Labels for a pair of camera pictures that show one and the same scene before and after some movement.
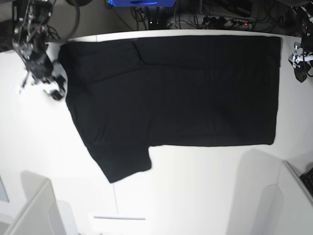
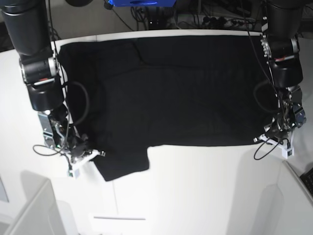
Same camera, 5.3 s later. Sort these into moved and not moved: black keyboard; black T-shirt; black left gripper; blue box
Moved: black left gripper
Not moved: black keyboard; blue box; black T-shirt
